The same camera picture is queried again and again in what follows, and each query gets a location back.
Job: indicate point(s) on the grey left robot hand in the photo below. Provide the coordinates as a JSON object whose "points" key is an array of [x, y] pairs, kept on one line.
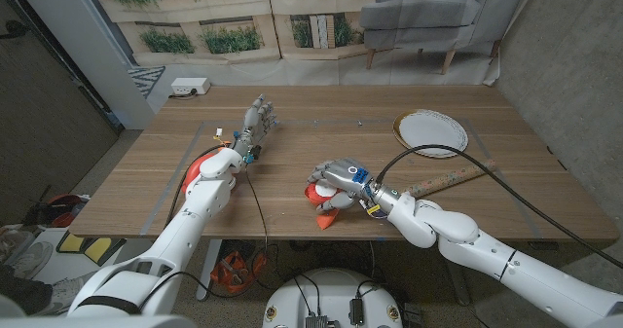
{"points": [[253, 123]]}

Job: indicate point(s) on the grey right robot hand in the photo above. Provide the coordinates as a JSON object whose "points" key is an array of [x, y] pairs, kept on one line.
{"points": [[348, 174]]}

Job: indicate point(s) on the red ribbon spool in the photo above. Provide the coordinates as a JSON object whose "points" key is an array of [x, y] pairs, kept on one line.
{"points": [[312, 196]]}

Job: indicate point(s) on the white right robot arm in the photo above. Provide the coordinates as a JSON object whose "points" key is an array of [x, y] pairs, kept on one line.
{"points": [[487, 255]]}

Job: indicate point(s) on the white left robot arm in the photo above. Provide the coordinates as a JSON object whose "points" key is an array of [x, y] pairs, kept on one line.
{"points": [[180, 240]]}

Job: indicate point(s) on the white gold-rimmed paper plate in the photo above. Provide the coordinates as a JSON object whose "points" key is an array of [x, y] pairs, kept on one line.
{"points": [[430, 131]]}

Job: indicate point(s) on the patterned gift wrapping roll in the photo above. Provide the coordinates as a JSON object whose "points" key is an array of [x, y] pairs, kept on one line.
{"points": [[452, 177]]}

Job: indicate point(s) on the printed room backdrop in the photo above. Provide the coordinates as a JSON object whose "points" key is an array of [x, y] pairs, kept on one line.
{"points": [[243, 67]]}

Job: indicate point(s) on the white power strip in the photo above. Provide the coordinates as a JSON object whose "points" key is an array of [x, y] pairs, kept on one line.
{"points": [[190, 85]]}

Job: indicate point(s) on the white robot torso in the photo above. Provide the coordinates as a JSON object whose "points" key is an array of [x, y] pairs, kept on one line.
{"points": [[331, 289]]}

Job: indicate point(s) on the black adapter on torso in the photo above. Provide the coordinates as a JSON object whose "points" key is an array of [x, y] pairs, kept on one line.
{"points": [[356, 311]]}

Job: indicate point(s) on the orange tool under table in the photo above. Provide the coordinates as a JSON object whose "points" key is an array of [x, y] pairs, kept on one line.
{"points": [[233, 272]]}

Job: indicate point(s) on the white table leg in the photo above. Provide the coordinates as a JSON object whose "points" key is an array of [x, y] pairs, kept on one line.
{"points": [[208, 269]]}

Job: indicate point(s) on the black box on floor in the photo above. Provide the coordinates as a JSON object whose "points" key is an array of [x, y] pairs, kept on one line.
{"points": [[413, 313]]}

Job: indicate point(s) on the yellow black floor pad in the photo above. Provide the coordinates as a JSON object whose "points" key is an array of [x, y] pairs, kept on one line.
{"points": [[99, 250]]}

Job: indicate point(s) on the red floor container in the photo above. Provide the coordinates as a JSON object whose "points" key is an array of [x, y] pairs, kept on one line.
{"points": [[63, 204]]}

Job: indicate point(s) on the white floor mat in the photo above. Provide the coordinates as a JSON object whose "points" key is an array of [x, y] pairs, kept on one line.
{"points": [[61, 265]]}

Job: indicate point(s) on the white sneaker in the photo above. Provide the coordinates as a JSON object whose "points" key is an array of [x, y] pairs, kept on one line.
{"points": [[65, 294]]}

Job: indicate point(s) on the grey sneaker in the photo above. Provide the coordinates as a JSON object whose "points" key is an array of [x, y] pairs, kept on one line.
{"points": [[31, 260]]}

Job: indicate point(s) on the dark trouser leg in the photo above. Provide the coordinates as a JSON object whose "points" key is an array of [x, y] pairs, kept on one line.
{"points": [[22, 294]]}

